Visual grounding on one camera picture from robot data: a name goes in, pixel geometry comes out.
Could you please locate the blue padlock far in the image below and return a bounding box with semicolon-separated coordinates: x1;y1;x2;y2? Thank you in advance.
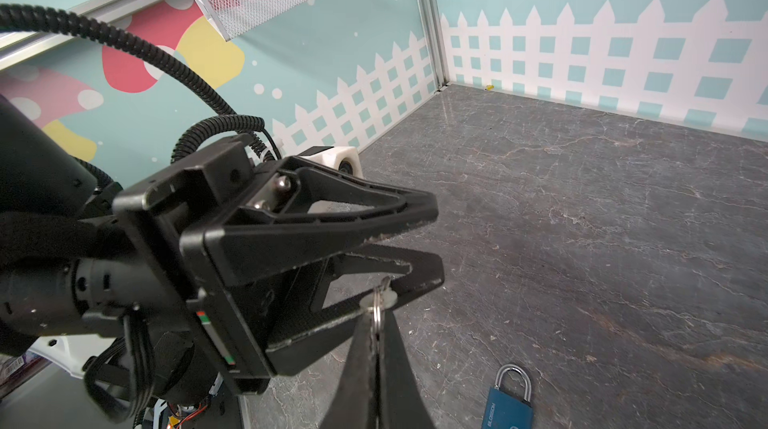
481;363;534;429

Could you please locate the left black corrugated cable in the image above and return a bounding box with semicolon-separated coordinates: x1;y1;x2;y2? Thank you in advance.
0;2;283;166

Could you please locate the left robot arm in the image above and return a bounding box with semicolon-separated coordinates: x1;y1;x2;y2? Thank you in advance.
1;100;445;428

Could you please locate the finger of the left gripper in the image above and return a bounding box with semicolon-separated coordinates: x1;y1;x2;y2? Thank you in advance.
265;244;445;376
204;156;439;286

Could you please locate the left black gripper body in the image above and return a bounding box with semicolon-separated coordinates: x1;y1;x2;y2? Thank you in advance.
111;133;337;397

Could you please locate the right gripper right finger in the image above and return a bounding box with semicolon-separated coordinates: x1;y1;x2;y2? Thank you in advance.
379;311;435;429

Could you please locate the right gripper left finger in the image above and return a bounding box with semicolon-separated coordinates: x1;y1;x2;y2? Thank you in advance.
320;311;378;429

